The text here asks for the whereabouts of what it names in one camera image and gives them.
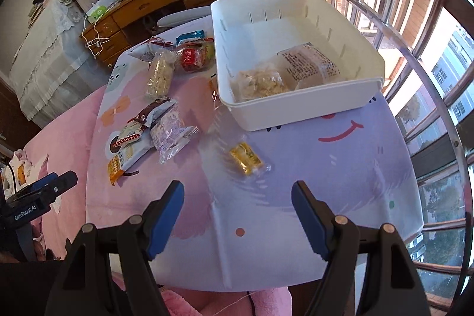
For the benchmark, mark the red striped white packet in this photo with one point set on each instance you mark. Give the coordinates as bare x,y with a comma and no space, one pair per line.
127,138

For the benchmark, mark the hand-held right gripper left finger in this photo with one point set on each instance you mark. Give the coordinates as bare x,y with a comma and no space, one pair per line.
164,223

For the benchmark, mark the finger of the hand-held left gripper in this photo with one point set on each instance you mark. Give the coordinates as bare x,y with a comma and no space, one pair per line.
37,184
63,183

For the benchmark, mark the blue snack packet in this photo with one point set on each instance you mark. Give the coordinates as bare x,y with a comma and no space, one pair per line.
189,37

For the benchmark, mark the green tissue box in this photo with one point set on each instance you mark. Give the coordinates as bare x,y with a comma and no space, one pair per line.
97,10

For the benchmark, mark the white orange oat bar packet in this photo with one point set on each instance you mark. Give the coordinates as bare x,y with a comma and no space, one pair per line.
127,155

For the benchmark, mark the pale apartment building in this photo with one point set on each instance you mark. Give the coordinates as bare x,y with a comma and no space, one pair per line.
455,79

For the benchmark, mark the clear packet with purple print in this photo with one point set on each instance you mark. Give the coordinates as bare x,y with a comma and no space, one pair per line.
170,132

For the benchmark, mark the person's dark clothing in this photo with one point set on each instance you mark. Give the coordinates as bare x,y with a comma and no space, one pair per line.
22,286

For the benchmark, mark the brown flower print packet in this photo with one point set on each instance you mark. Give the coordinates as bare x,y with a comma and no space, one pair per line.
152,114

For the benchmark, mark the green snack packet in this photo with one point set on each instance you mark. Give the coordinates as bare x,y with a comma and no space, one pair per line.
210,49

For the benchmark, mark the clear packet with black text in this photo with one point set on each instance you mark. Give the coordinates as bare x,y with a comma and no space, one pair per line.
311,64

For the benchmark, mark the wooden desk with drawers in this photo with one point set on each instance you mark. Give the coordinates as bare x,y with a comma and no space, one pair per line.
148,5

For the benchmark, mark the pink blanket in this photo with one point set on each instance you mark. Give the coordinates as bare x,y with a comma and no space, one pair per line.
63,153

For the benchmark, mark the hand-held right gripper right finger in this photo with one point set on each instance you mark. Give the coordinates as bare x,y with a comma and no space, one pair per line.
309,223

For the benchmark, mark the clear bag with red label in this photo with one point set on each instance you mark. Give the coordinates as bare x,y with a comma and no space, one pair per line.
190,58

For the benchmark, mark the large clear puffed snack bag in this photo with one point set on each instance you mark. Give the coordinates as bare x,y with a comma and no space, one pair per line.
161,73

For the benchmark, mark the white packet with red print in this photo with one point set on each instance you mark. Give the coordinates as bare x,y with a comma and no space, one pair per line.
148,49

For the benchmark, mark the white plastic bin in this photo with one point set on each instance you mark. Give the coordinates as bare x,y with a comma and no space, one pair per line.
255,42

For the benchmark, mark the small clear flaky snack packet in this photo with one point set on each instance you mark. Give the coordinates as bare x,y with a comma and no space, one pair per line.
259,81

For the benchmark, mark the white lace cloth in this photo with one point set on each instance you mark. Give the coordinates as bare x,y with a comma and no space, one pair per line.
48,60

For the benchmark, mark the yellow candy packet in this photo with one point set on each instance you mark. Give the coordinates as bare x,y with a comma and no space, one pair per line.
246,158

